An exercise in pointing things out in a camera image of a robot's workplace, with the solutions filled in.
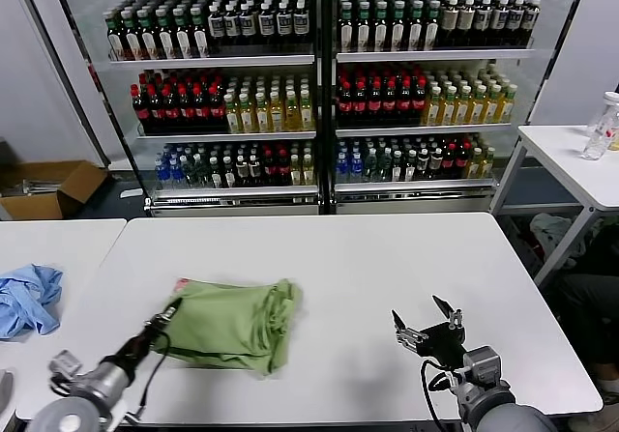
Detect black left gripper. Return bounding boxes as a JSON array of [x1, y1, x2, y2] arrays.
[[143, 298, 184, 344]]

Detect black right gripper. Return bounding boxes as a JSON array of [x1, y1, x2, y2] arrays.
[[391, 295, 468, 365]]

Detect light green t-shirt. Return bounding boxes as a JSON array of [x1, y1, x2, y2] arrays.
[[149, 276, 305, 380]]

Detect seated person dark clothes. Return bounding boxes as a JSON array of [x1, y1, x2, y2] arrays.
[[555, 221, 619, 432]]

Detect crumpled light blue shirt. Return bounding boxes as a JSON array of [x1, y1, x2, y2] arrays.
[[0, 263, 64, 340]]

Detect crumpled grey-green garment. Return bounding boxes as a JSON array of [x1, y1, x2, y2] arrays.
[[530, 213, 581, 259]]

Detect small red cap cola bottle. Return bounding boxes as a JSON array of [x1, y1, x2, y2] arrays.
[[455, 142, 470, 179], [274, 152, 290, 186], [260, 152, 276, 186], [442, 143, 457, 180]]

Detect open cardboard box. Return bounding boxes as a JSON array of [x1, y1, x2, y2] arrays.
[[0, 158, 109, 220]]

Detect bundle of metal rods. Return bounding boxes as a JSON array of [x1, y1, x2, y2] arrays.
[[1, 178, 63, 195]]

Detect yellow drink bottle white cap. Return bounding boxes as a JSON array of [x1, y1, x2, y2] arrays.
[[297, 90, 314, 132], [222, 93, 240, 133], [237, 92, 254, 133], [282, 90, 300, 132], [456, 85, 472, 126], [252, 92, 269, 133], [441, 85, 457, 127], [426, 85, 443, 127], [498, 84, 516, 125], [267, 91, 284, 133], [485, 85, 501, 125], [470, 85, 486, 126]]

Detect white side table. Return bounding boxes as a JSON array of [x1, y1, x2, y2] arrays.
[[487, 123, 619, 287]]

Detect clear bottle red label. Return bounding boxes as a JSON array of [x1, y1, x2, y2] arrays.
[[582, 91, 619, 161]]

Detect clear bottle yellow label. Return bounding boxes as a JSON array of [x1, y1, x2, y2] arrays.
[[606, 111, 619, 153]]

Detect green cap dark tea bottle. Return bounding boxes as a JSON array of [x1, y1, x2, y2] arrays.
[[355, 1, 372, 53], [371, 1, 390, 53], [172, 7, 192, 59], [424, 0, 441, 51], [389, 0, 407, 52], [190, 6, 210, 59], [104, 11, 124, 61], [406, 0, 425, 52], [155, 8, 175, 60], [137, 9, 158, 60], [338, 2, 356, 54], [120, 10, 140, 61]]

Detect white cap blue label bottle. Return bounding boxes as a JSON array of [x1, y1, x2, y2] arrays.
[[522, 0, 541, 46], [256, 2, 275, 41], [207, 5, 225, 43], [223, 4, 241, 42], [490, 0, 509, 47], [274, 1, 292, 40], [239, 3, 257, 42], [474, 0, 492, 47], [507, 0, 525, 46], [291, 0, 310, 39]]

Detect white cap beige label bottle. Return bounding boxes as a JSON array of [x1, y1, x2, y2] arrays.
[[440, 0, 459, 48], [457, 0, 476, 48]]

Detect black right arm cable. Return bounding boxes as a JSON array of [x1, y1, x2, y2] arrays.
[[419, 357, 468, 428]]

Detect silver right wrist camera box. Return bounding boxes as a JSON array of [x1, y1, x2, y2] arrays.
[[462, 345, 503, 386]]

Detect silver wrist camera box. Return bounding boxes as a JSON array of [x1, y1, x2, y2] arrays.
[[47, 349, 84, 394], [462, 345, 503, 386]]

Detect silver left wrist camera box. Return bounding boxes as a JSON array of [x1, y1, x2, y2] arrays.
[[47, 349, 84, 394]]

